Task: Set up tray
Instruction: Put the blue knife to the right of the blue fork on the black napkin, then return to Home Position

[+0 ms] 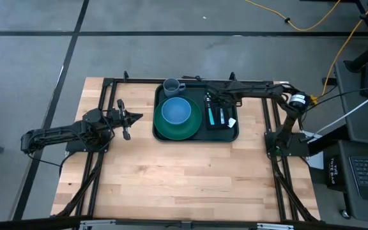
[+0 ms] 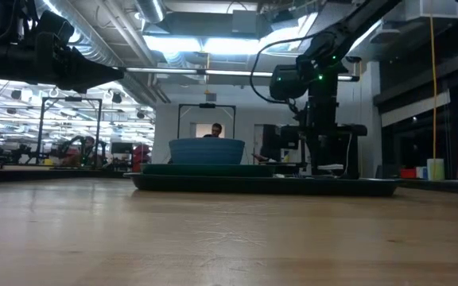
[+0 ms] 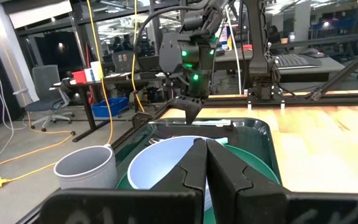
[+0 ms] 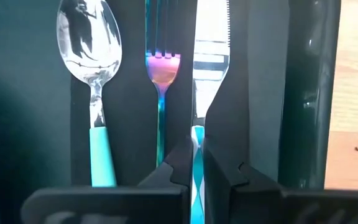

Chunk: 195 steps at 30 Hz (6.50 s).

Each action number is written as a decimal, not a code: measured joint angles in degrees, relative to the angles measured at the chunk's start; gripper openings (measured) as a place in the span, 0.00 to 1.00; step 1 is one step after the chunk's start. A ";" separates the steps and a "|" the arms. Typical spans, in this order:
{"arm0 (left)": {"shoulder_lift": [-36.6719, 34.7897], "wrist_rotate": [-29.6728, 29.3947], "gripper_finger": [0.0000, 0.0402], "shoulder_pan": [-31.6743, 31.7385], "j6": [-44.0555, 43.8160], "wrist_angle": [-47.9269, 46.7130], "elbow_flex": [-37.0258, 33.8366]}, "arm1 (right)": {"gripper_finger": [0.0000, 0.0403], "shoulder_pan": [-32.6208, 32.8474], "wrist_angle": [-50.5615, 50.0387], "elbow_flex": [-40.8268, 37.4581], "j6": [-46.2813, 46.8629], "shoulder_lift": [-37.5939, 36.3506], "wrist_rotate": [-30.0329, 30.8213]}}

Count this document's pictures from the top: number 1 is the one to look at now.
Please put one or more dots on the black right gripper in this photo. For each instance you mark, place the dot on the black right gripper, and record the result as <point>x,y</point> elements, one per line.
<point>224,91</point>

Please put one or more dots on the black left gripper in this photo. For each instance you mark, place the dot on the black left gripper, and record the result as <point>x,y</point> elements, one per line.
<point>120,119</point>

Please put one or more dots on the black cloth napkin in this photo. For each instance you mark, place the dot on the black cloth napkin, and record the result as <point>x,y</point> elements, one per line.
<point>228,113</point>

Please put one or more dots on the blue plastic bowl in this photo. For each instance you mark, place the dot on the blue plastic bowl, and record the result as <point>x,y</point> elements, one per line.
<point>176,110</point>

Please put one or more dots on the green plastic plate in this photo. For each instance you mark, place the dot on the green plastic plate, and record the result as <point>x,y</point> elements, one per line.
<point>177,131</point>

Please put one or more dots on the grey plastic mug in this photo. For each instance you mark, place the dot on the grey plastic mug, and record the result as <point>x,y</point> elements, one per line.
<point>171,87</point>

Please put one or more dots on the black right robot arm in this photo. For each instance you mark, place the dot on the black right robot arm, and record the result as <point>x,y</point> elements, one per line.
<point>260,90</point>

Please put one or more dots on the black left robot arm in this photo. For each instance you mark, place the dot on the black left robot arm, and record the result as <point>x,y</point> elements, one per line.
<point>59,133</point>

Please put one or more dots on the dark green serving tray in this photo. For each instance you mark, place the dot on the dark green serving tray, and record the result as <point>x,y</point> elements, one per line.
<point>196,135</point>

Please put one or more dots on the black power block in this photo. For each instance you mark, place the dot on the black power block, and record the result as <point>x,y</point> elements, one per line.
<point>329,81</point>

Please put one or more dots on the white paper sheet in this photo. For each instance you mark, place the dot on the white paper sheet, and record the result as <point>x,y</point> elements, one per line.
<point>316,163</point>

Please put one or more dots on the black printed tote bag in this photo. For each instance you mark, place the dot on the black printed tote bag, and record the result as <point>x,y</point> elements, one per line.
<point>334,179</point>

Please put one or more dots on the black stand legs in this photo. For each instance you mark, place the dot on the black stand legs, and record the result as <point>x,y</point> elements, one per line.
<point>361,60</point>

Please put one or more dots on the grey side table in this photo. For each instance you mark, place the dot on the grey side table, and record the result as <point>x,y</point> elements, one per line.
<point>366,127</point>

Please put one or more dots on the black metal table frame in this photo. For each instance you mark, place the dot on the black metal table frame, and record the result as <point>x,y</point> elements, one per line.
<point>108,82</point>

